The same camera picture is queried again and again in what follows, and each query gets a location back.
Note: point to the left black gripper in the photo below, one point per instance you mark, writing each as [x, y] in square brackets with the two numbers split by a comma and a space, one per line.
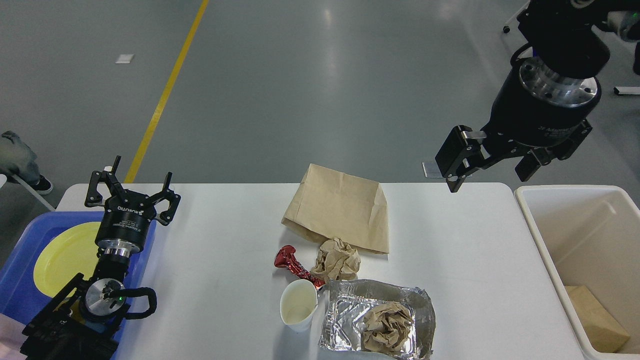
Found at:
[125, 225]

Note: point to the black white sneaker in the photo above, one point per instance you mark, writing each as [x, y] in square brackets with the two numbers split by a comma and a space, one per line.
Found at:
[42, 186]

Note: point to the crumpled brown paper ball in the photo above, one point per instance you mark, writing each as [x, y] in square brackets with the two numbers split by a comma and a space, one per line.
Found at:
[336, 260]

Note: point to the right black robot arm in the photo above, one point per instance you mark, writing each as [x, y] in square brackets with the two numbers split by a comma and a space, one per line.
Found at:
[560, 32]

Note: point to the blue plastic tray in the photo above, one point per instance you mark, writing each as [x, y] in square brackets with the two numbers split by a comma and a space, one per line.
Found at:
[20, 299]

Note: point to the yellow plastic plate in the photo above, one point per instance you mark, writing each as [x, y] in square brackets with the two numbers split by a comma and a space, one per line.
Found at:
[69, 253]

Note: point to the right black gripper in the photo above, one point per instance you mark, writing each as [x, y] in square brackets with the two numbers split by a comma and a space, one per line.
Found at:
[538, 113]

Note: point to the white bar on floor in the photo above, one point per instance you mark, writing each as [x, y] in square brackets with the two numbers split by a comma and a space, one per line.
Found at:
[627, 90]

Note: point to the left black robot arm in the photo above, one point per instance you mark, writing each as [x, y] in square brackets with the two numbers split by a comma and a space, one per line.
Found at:
[80, 322]

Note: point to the large brown paper bag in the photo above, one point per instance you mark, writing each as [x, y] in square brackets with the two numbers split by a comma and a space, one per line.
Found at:
[330, 204]

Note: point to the left floor outlet plate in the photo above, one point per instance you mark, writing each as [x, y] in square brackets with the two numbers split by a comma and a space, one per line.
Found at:
[431, 170]

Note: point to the office chair with castors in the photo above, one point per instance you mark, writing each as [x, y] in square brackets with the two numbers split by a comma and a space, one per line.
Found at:
[510, 21]

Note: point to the white plastic bin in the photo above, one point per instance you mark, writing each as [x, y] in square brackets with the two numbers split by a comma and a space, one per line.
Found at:
[589, 235]

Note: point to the aluminium foil tray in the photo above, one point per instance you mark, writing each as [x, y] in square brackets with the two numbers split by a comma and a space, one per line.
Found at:
[348, 302]

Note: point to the red foil wrapper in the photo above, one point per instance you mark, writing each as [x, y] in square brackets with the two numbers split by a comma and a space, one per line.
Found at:
[285, 259]

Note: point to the white paper cup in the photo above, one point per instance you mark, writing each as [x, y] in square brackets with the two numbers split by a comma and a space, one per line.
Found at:
[298, 302]

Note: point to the person leg in jeans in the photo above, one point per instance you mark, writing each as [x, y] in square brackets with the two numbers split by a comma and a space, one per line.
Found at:
[17, 158]

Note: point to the crumpled paper in tray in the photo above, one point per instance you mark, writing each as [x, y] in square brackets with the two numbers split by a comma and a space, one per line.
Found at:
[386, 328]

